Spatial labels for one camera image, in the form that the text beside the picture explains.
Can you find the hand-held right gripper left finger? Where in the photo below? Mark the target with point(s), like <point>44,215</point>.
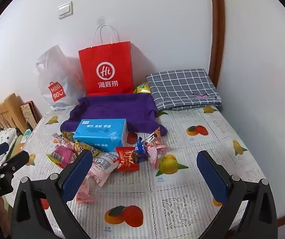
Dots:
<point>76,176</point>

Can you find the brown wooden door frame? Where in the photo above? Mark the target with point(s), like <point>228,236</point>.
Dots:
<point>218,29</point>

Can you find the white polka dot cloth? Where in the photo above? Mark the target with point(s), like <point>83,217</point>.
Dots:
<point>4,135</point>

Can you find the fruit print table cover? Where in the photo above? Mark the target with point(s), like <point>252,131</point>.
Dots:
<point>182,194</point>

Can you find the yellow green snack bag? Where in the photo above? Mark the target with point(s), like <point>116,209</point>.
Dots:
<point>142,88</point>

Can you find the pink packet with yellow edge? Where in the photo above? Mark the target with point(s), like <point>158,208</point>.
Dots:
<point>62,156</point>

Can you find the white plastic shopping bag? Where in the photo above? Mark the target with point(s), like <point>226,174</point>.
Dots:
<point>57,79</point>

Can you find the yellow snack packet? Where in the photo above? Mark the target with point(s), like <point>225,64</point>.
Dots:
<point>82,147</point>

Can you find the blue tissue pack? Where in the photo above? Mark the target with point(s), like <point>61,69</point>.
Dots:
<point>100,132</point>

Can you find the purple towel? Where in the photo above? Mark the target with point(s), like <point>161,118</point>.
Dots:
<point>122,107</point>

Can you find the teal white small box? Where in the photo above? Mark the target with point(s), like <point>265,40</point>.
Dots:
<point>26,135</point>

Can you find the red paper bag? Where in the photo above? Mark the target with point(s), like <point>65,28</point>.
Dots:
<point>107,54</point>

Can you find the pink crinkled snack packet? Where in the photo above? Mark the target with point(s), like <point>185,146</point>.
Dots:
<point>157,153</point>

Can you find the grey checked folded cloth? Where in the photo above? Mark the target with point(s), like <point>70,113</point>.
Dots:
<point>182,87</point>

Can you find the blue candy wrapper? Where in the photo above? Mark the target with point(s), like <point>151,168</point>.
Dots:
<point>140,148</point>

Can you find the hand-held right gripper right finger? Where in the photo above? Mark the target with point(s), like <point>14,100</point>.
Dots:
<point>212,179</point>

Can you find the small pink snack packet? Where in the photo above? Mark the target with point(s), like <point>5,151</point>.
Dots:
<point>82,196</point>

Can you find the pink white nougat packet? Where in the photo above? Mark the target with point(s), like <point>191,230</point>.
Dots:
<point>102,165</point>

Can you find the wooden headboard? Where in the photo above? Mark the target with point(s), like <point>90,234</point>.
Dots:
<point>10,107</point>

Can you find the white light switch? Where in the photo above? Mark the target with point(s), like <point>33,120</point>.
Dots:
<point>65,9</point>

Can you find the brown patterned box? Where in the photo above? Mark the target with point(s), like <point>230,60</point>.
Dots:
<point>29,114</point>

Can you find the red snack packet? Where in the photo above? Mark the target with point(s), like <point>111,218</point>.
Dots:
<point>128,160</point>

